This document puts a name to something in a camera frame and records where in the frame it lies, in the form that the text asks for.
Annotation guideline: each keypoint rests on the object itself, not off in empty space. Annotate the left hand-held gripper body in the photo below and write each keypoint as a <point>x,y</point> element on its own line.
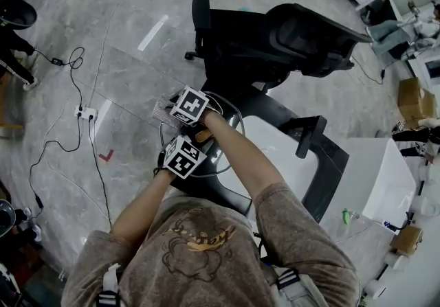
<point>182,158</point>

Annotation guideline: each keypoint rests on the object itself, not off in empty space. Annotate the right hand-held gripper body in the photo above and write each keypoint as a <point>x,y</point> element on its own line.
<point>189,105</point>

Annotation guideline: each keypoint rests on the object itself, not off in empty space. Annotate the silver mesh scrubber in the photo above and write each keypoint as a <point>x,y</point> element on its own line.
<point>162,111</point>

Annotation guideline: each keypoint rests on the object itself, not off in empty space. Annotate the person's left forearm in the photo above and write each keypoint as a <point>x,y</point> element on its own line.
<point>144,202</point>

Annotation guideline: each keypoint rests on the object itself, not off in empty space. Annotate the person's right forearm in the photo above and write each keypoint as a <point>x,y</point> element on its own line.
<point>240,151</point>

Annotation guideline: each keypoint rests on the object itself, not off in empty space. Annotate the red floor tape mark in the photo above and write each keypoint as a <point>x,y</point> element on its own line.
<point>106,156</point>

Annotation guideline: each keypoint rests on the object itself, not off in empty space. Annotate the white floor tape strip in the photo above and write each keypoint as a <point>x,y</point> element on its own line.
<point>152,33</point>

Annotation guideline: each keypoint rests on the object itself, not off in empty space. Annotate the black office chair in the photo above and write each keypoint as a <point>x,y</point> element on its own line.
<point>254,44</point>

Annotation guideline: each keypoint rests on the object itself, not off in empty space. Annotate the brown printed t-shirt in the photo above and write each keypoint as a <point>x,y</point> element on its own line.
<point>206,257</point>

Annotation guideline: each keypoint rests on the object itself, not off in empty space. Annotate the white power strip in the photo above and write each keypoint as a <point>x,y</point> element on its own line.
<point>86,112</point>

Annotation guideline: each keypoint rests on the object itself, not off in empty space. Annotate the black power adapter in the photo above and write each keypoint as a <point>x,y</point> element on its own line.
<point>56,61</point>

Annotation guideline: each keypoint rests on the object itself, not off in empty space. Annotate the green plastic bottle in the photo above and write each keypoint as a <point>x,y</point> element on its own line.
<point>346,216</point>

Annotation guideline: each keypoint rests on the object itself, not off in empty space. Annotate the black round seat shell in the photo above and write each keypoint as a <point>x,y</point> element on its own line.
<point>15,13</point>

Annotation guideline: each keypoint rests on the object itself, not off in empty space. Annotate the large cardboard box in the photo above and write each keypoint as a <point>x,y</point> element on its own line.
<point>414,98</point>

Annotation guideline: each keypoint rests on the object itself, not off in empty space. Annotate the small cardboard box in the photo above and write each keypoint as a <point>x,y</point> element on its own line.
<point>407,239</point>

